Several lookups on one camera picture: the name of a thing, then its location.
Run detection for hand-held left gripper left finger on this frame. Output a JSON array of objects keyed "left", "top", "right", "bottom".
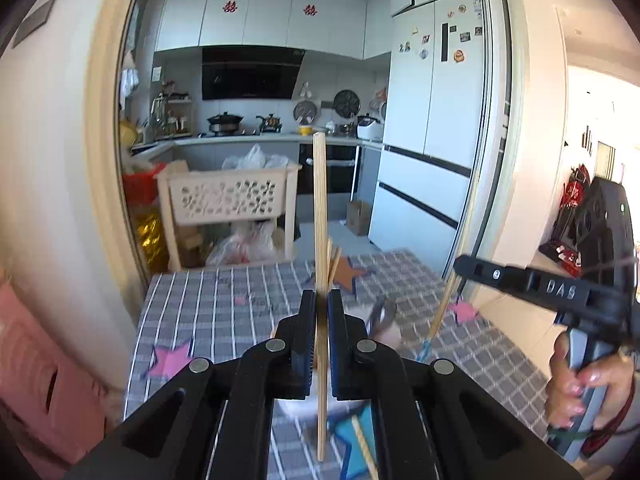
[{"left": 65, "top": 290, "right": 318, "bottom": 480}]

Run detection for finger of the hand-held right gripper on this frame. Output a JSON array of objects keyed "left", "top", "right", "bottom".
[{"left": 453, "top": 254, "right": 531, "bottom": 293}]

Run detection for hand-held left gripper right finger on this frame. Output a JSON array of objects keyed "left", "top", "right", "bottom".
[{"left": 327, "top": 290, "right": 583, "bottom": 480}]

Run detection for dark translucent plastic spoon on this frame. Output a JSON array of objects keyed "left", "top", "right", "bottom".
[{"left": 372, "top": 297, "right": 396, "bottom": 333}]

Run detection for white plastic utensil holder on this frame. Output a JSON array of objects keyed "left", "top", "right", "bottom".
[{"left": 272, "top": 300, "right": 401, "bottom": 418}]

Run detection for person's right hand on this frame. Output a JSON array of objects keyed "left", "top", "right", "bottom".
[{"left": 544, "top": 332, "right": 637, "bottom": 431}]

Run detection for red hanging bags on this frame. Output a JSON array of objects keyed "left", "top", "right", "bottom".
[{"left": 550, "top": 165, "right": 591, "bottom": 261}]

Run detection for grey checked star tablecloth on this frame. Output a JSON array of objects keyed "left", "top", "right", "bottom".
[{"left": 122, "top": 247, "right": 551, "bottom": 480}]

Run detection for pink plastic bag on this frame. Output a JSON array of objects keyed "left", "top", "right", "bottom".
[{"left": 206, "top": 220, "right": 278, "bottom": 267}]

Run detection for cardboard box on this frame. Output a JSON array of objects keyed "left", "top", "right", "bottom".
[{"left": 346, "top": 200, "right": 373, "bottom": 237}]

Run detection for beige flower-cutout cart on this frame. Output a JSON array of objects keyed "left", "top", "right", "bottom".
[{"left": 156, "top": 162, "right": 303, "bottom": 271}]

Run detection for white refrigerator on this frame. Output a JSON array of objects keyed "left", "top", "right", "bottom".
[{"left": 369, "top": 0, "right": 488, "bottom": 273}]

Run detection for white rice cooker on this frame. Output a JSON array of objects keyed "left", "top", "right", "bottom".
[{"left": 356, "top": 114, "right": 385, "bottom": 141}]

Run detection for gold foil bag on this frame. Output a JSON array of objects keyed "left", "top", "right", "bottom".
[{"left": 135, "top": 210, "right": 168, "bottom": 273}]

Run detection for white plastic bag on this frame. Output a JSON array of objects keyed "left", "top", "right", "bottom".
[{"left": 221, "top": 144, "right": 291, "bottom": 171}]

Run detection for group of fridge magnets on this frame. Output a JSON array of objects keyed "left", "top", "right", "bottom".
[{"left": 398, "top": 2, "right": 483, "bottom": 63}]

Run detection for red plastic basket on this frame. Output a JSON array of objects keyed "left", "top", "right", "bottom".
[{"left": 122, "top": 170, "right": 163, "bottom": 206}]

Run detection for black wok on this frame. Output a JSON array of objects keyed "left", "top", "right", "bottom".
[{"left": 207, "top": 112, "right": 245, "bottom": 133}]

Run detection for stack of pink plastic stools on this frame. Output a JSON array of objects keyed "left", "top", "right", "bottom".
[{"left": 0, "top": 280, "right": 108, "bottom": 466}]

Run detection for black range hood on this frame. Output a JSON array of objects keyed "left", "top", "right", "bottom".
[{"left": 201, "top": 46, "right": 306, "bottom": 101}]

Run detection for white upper kitchen cabinets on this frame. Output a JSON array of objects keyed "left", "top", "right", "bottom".
[{"left": 155, "top": 0, "right": 393, "bottom": 61}]

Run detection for dark red wrist strap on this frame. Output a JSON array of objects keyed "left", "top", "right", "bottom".
[{"left": 582, "top": 370, "right": 640, "bottom": 456}]

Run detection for round black wall pan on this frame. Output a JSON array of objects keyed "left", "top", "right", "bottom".
[{"left": 333, "top": 89, "right": 362, "bottom": 117}]

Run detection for round grey wall plate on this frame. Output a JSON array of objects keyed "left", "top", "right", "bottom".
[{"left": 293, "top": 99, "right": 318, "bottom": 124}]

